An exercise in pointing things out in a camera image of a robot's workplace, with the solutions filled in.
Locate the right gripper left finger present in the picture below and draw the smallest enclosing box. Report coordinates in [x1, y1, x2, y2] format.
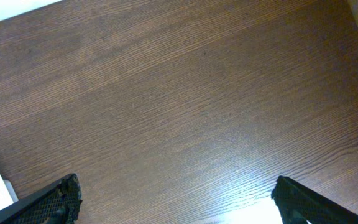
[0, 174, 82, 224]

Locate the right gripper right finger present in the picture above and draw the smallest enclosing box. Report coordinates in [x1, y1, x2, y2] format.
[271, 176, 358, 224]

